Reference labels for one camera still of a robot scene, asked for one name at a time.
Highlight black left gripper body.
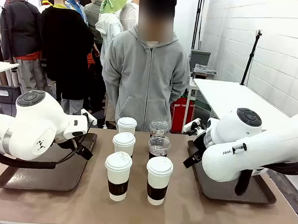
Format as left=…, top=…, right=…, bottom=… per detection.
left=54, top=134, right=81, bottom=151

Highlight black vertical stand poles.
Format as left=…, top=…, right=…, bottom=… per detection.
left=191, top=0, right=206, bottom=51

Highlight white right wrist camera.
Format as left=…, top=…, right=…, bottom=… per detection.
left=182, top=117, right=202, bottom=134

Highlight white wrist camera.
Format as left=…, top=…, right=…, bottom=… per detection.
left=182, top=117, right=202, bottom=134
left=80, top=108, right=99, bottom=126

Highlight clear plastic cup domed lid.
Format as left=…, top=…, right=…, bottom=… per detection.
left=147, top=135, right=172, bottom=161
left=148, top=119, right=170, bottom=139

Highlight white paper rolls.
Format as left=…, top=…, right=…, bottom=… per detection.
left=4, top=68, right=21, bottom=88

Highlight person in gray hoodie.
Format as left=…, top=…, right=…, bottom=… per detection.
left=99, top=0, right=195, bottom=135

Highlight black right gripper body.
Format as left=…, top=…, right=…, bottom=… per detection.
left=191, top=131, right=209, bottom=158

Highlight mannequin in white jacket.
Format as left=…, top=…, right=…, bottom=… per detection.
left=93, top=11, right=125, bottom=68

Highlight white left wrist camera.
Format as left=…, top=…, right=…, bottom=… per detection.
left=80, top=108, right=99, bottom=126

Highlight small white side table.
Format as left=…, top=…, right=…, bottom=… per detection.
left=0, top=61, right=19, bottom=110

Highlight brown plastic serving tray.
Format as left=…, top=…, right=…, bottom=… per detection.
left=0, top=127, right=98, bottom=194
left=184, top=140, right=280, bottom=205

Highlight gray storage box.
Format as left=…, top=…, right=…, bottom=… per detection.
left=0, top=85, right=22, bottom=105

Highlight mannequin in gray-green jacket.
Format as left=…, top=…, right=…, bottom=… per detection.
left=82, top=0, right=105, bottom=45

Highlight red bin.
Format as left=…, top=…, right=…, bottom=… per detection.
left=169, top=97, right=196, bottom=134

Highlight person in blue patterned shirt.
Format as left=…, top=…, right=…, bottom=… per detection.
left=63, top=0, right=90, bottom=27

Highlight black tripod stand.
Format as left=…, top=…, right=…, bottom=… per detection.
left=240, top=28, right=263, bottom=87

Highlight mannequin in black coat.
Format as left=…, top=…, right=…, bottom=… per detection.
left=36, top=0, right=97, bottom=116

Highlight gray plastic bin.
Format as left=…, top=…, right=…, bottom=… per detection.
left=189, top=49, right=212, bottom=73

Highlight large white table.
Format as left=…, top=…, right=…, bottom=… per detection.
left=181, top=77, right=293, bottom=139

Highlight mannequin in dark gray jacket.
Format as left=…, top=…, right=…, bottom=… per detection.
left=0, top=0, right=44, bottom=94

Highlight white paper cup brown sleeve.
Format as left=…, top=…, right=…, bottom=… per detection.
left=111, top=131, right=137, bottom=157
left=102, top=150, right=133, bottom=203
left=144, top=155, right=175, bottom=207
left=116, top=116, right=138, bottom=136

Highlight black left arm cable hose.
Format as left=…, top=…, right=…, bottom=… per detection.
left=0, top=128, right=93, bottom=172

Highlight mannequin in white shirt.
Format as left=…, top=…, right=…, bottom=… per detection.
left=118, top=0, right=143, bottom=32

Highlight tray with clear plastic items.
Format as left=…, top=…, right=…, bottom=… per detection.
left=192, top=63, right=219, bottom=80

